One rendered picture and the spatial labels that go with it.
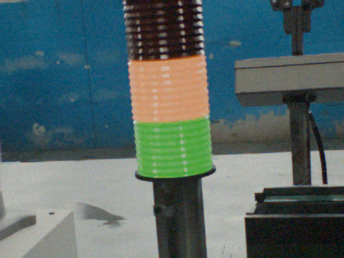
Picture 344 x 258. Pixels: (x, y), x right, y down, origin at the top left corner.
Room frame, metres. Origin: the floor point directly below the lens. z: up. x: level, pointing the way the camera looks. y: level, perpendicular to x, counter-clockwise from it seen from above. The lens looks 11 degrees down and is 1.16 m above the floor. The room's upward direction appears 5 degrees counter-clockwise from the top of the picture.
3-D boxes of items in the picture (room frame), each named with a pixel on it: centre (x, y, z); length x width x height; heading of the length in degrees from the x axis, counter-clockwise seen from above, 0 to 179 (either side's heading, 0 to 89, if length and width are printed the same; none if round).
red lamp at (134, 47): (0.58, -0.02, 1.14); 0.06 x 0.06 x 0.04
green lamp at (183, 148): (0.58, -0.02, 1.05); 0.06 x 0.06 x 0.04
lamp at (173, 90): (0.58, -0.02, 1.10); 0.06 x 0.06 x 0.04
